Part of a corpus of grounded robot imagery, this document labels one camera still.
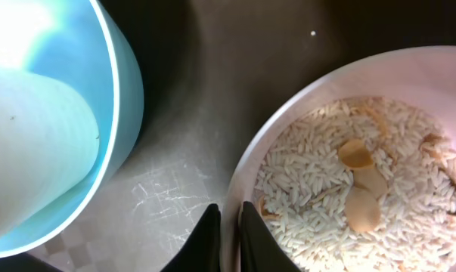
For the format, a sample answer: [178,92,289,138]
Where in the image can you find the leftover rice and scraps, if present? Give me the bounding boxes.
[254,97,456,271]

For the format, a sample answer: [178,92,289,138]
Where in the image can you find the light blue bowl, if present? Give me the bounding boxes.
[0,0,144,258]

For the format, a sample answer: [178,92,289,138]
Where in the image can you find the brown serving tray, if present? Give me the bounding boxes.
[0,0,456,271]

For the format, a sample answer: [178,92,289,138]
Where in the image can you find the white cup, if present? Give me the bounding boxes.
[0,68,100,237]

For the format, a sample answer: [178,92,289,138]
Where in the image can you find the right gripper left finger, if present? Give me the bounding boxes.
[161,203,221,272]

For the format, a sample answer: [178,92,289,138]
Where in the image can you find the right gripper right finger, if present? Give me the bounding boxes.
[240,202,300,272]

